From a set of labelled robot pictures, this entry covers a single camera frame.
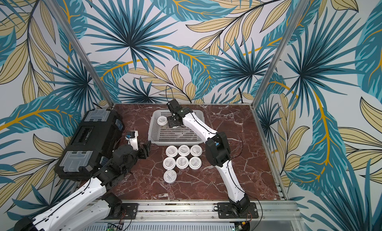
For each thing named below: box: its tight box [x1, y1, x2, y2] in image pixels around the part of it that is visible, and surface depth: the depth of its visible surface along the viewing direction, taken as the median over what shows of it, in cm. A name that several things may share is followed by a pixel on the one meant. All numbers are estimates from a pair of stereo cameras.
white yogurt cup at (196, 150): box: [190, 144, 203, 157], surface depth 89 cm
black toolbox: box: [54, 109, 125, 182], surface depth 79 cm
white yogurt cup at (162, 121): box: [157, 115, 168, 127], surface depth 102 cm
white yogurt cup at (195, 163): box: [188, 156, 202, 170], surface depth 85 cm
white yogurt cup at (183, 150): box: [177, 144, 191, 157], surface depth 89 cm
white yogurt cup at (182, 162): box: [175, 155, 190, 170], surface depth 85 cm
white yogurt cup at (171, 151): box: [165, 145, 179, 158], surface depth 89 cm
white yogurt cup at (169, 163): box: [162, 156, 177, 170], surface depth 84 cm
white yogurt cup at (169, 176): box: [163, 169, 178, 184], surface depth 81 cm
